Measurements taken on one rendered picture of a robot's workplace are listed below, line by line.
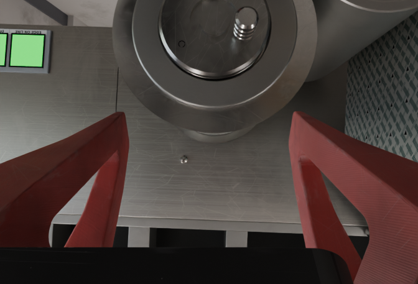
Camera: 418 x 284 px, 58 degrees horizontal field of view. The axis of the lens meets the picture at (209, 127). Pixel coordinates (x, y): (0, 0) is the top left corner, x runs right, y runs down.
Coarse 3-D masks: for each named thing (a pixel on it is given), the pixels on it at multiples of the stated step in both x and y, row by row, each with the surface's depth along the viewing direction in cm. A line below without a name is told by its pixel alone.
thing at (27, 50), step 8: (16, 40) 60; (24, 40) 60; (32, 40) 60; (40, 40) 60; (16, 48) 60; (24, 48) 60; (32, 48) 60; (40, 48) 60; (16, 56) 60; (24, 56) 60; (32, 56) 60; (40, 56) 60; (16, 64) 60; (24, 64) 60; (32, 64) 60; (40, 64) 60
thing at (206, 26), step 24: (168, 0) 25; (192, 0) 25; (216, 0) 26; (240, 0) 25; (264, 0) 25; (168, 24) 25; (192, 24) 25; (216, 24) 25; (264, 24) 25; (168, 48) 25; (192, 48) 25; (216, 48) 25; (240, 48) 25; (192, 72) 25; (216, 72) 25; (240, 72) 26
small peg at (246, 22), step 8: (240, 8) 22; (248, 8) 22; (240, 16) 22; (248, 16) 22; (256, 16) 22; (240, 24) 22; (248, 24) 22; (256, 24) 22; (240, 32) 23; (248, 32) 23; (240, 40) 25; (248, 40) 25
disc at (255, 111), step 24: (120, 0) 27; (120, 24) 27; (312, 24) 27; (120, 48) 27; (264, 48) 27; (312, 48) 27; (144, 72) 27; (288, 72) 27; (144, 96) 27; (168, 96) 27; (264, 96) 27; (288, 96) 27; (168, 120) 27; (192, 120) 27; (216, 120) 27; (240, 120) 27
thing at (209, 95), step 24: (144, 0) 26; (288, 0) 26; (144, 24) 26; (288, 24) 26; (144, 48) 26; (288, 48) 26; (168, 72) 26; (264, 72) 26; (192, 96) 26; (216, 96) 26; (240, 96) 26
